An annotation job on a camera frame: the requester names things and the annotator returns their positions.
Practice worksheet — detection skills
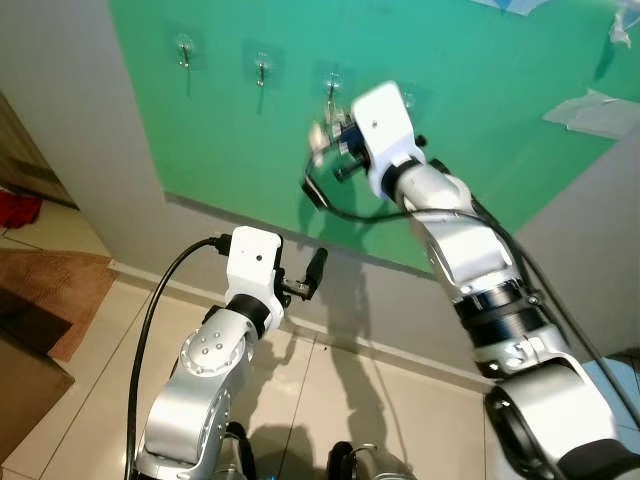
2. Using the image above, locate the small white tape scrap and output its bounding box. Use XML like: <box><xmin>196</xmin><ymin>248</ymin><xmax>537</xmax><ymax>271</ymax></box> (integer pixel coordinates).
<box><xmin>610</xmin><ymin>5</ymin><xmax>640</xmax><ymax>49</ymax></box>

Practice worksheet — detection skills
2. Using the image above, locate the brown doormat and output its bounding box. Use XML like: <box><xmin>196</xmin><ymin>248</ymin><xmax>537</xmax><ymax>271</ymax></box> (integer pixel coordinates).
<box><xmin>0</xmin><ymin>250</ymin><xmax>116</xmax><ymax>361</ymax></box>

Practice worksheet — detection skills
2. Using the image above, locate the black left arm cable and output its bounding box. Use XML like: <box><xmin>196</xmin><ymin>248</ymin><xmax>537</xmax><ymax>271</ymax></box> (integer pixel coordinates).
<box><xmin>125</xmin><ymin>235</ymin><xmax>233</xmax><ymax>480</ymax></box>

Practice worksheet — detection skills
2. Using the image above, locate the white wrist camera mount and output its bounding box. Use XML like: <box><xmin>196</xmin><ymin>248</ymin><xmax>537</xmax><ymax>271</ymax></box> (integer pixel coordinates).
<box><xmin>226</xmin><ymin>227</ymin><xmax>286</xmax><ymax>331</ymax></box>
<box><xmin>352</xmin><ymin>82</ymin><xmax>426</xmax><ymax>201</ymax></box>

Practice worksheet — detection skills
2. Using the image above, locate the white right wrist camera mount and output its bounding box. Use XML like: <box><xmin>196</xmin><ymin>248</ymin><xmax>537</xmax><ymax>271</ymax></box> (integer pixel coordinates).
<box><xmin>352</xmin><ymin>82</ymin><xmax>426</xmax><ymax>201</ymax></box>

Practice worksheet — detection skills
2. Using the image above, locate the key bunch with white charm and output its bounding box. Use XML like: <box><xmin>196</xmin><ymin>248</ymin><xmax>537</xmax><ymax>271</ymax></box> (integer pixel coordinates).
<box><xmin>306</xmin><ymin>120</ymin><xmax>339</xmax><ymax>169</ymax></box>

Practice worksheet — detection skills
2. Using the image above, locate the crumpled white tape patch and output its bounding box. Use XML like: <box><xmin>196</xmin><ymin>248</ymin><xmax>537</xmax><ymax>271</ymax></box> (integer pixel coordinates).
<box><xmin>543</xmin><ymin>90</ymin><xmax>640</xmax><ymax>139</ymax></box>

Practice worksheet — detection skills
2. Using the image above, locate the wood grain door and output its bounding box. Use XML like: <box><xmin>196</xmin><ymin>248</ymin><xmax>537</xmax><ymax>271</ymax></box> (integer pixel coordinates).
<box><xmin>0</xmin><ymin>95</ymin><xmax>76</xmax><ymax>206</ymax></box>

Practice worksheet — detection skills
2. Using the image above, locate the green board with hooks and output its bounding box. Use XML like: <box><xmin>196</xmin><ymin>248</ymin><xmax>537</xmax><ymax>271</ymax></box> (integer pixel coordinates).
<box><xmin>108</xmin><ymin>0</ymin><xmax>640</xmax><ymax>273</ymax></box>

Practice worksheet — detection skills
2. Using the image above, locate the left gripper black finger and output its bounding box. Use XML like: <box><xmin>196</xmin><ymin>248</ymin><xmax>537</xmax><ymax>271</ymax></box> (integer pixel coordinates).
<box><xmin>303</xmin><ymin>246</ymin><xmax>330</xmax><ymax>301</ymax></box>

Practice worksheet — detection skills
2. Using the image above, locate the wide translucent tape strip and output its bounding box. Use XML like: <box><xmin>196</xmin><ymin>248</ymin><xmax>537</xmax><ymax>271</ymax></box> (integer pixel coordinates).
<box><xmin>470</xmin><ymin>0</ymin><xmax>549</xmax><ymax>16</ymax></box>

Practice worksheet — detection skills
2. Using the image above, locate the small red object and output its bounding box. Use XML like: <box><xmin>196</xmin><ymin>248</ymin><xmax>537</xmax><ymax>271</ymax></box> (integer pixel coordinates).
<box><xmin>0</xmin><ymin>190</ymin><xmax>43</xmax><ymax>229</ymax></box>

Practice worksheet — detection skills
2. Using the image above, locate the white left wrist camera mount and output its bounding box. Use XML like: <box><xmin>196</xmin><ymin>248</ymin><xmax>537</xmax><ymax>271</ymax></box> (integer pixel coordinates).
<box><xmin>226</xmin><ymin>227</ymin><xmax>286</xmax><ymax>331</ymax></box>

